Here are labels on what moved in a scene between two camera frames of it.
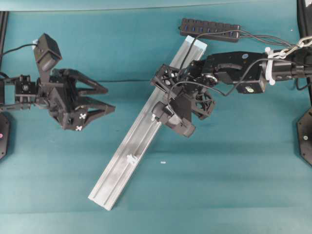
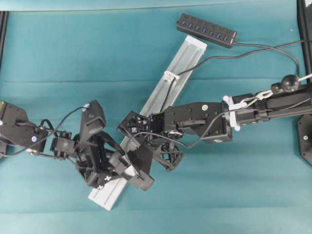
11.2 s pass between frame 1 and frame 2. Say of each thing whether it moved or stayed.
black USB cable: moved
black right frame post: stayed
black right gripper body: moved
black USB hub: moved
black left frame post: stayed
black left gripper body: moved
